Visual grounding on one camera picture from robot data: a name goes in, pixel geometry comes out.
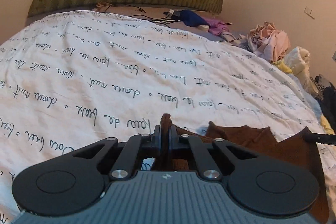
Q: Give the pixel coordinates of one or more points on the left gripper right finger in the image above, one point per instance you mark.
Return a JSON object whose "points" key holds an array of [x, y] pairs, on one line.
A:
{"points": [[195, 152]]}

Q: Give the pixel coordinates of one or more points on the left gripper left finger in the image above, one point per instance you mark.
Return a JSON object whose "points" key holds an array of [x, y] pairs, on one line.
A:
{"points": [[137, 148]]}

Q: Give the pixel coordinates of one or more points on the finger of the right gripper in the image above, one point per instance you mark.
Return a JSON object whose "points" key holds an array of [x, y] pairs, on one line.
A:
{"points": [[320, 138]]}

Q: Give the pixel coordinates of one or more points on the brown cloth garment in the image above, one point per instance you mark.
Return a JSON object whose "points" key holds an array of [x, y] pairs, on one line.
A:
{"points": [[294, 150]]}

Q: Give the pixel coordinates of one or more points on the dark clothes pile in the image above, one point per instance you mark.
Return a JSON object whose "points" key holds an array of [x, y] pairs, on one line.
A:
{"points": [[326, 98]]}

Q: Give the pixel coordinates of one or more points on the peach pink clothes pile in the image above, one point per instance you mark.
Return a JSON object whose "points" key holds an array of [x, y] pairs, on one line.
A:
{"points": [[267, 42]]}

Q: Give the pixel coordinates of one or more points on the cream yellow blanket pile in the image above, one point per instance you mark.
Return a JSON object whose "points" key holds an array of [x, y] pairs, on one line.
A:
{"points": [[298, 60]]}

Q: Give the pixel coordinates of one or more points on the yellow cloth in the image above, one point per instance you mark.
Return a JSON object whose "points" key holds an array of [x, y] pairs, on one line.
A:
{"points": [[282, 67]]}

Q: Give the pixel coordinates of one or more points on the white script-print bed cover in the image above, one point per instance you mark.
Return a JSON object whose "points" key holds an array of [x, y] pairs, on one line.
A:
{"points": [[74, 78]]}

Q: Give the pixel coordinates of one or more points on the purple pink garment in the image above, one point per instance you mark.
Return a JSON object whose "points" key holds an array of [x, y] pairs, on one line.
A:
{"points": [[216, 27]]}

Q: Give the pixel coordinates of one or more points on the blue garment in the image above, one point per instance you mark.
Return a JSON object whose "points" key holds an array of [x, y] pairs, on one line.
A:
{"points": [[191, 19]]}

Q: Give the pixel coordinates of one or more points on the wall switch plate right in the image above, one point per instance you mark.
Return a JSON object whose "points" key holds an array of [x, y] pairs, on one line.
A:
{"points": [[309, 12]]}

